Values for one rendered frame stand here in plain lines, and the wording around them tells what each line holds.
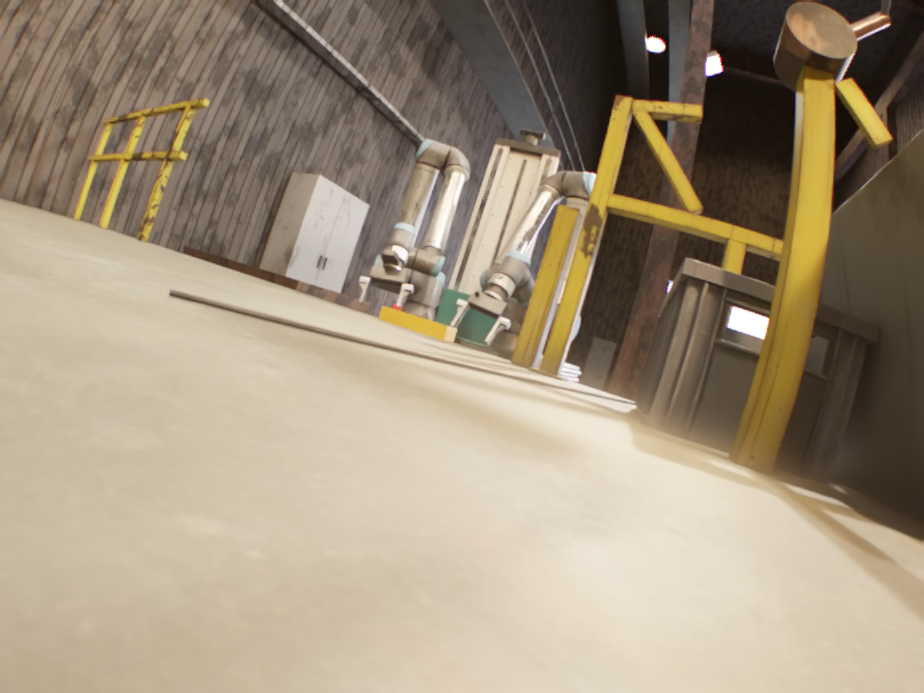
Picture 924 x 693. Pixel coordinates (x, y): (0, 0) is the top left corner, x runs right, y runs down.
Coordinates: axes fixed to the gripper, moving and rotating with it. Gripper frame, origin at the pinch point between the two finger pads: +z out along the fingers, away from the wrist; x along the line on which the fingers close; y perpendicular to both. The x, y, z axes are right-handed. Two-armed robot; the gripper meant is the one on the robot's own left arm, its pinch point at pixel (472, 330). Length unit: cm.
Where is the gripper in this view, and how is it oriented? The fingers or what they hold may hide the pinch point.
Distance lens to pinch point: 152.5
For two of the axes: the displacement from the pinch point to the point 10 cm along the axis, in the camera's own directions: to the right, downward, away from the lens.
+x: 8.3, 4.0, -3.9
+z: -5.2, 8.0, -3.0
